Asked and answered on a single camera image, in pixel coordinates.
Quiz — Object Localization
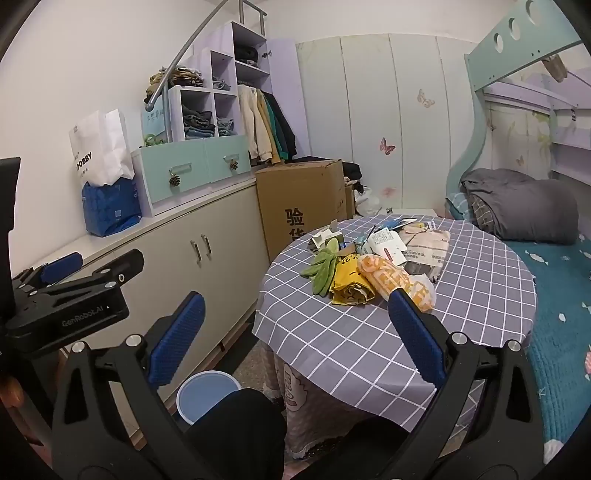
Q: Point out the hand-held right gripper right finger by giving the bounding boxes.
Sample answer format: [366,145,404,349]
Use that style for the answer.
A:
[387,288,546,480]

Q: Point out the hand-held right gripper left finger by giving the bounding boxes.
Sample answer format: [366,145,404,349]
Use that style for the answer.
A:
[52,291,206,480]

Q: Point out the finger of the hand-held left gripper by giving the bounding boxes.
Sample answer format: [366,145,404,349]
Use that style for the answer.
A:
[28,249,145,301]
[11,251,84,296]

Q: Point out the orange snack bag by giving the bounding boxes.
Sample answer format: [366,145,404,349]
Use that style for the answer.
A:
[358,254,437,312]

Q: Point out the blue plastic waste bin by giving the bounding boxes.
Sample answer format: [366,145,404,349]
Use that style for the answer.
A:
[177,370,242,426]

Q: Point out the yellow snack packet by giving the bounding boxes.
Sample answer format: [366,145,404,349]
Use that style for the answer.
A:
[330,251,377,306]

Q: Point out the white paper carton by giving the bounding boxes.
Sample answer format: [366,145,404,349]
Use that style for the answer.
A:
[367,228,407,266]

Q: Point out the blue white packet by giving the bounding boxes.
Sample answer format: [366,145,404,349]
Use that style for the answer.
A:
[381,218,437,234]

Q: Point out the green plush leaves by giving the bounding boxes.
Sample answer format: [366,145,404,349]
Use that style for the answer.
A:
[299,247,341,296]

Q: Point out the small white cardboard box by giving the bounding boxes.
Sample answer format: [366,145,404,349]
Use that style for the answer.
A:
[309,225,345,252]

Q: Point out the white low cabinet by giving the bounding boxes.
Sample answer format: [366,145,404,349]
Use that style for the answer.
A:
[14,175,271,444]

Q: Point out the grey checked tablecloth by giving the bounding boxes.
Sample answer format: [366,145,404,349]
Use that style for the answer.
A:
[252,215,539,421]

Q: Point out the blue plastic package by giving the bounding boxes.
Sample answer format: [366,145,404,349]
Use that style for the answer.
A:
[82,178,142,237]

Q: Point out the person's left leg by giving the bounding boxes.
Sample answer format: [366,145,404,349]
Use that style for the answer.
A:
[185,388,288,480]

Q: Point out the white plastic bag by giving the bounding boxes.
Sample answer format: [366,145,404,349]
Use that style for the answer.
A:
[355,187,384,215]
[69,109,136,188]

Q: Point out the pink quilted table skirt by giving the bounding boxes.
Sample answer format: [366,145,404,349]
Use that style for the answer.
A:
[259,342,490,462]

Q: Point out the teal drawer unit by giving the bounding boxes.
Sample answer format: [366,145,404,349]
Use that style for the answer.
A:
[130,136,252,217]

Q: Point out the teal plaid pillow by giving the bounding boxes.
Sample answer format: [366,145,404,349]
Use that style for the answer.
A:
[445,191,476,222]

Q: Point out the pale blue paper bag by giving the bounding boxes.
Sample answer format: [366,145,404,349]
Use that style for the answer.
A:
[141,108,169,146]

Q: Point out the teal printed bed blanket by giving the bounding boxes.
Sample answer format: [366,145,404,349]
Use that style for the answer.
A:
[508,233,591,462]

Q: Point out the curved metal handrail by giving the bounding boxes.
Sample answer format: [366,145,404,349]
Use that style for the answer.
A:
[144,0,269,112]

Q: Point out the grey duvet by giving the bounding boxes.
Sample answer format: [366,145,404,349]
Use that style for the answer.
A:
[459,167,580,244]

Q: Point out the folded grey blue clothes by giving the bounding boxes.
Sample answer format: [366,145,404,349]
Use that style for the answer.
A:
[182,105,217,139]

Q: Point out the tall cardboard box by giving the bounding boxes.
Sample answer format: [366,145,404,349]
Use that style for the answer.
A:
[255,159,347,268]

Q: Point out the cream hanging jacket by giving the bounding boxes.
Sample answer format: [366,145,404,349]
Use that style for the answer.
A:
[238,85,273,162]

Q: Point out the pile of brown clothes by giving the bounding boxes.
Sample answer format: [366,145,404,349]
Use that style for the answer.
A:
[144,67,204,100]

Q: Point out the green hanging garment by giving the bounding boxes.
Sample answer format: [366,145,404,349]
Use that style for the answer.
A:
[265,92,289,158]

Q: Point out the black hanging jacket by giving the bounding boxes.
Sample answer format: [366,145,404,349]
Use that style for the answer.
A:
[268,92,298,160]

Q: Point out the white wardrobe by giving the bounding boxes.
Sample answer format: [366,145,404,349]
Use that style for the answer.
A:
[295,34,476,215]

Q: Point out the lilac shelf unit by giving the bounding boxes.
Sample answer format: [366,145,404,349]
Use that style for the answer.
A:
[168,21,310,160]

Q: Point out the brown hanging item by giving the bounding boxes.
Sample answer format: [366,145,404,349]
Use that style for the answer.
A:
[542,54,568,83]

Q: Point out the teal bunk bed frame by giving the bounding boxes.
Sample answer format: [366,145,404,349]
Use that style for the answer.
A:
[445,0,591,195]

